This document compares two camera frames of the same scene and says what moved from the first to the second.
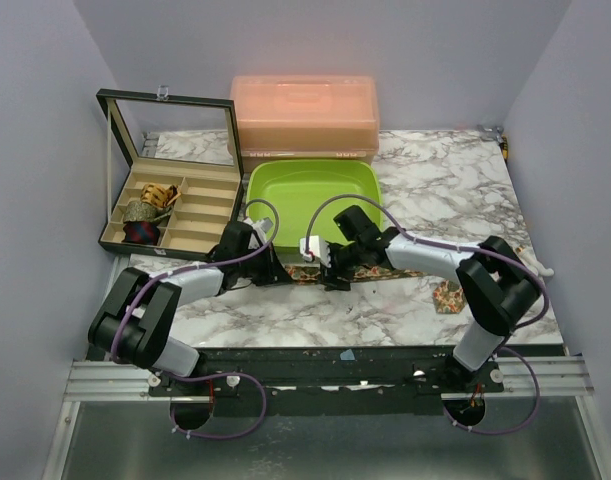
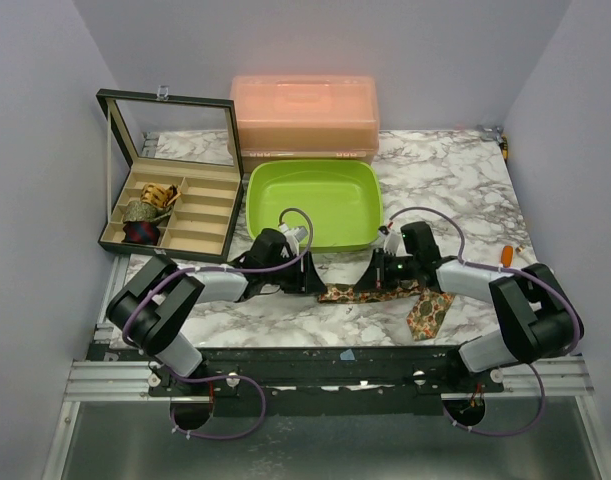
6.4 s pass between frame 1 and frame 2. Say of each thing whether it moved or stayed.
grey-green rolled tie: stayed
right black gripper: moved
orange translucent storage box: stayed
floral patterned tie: moved
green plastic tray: stayed
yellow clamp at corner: stayed
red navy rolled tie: stayed
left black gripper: moved
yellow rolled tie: stayed
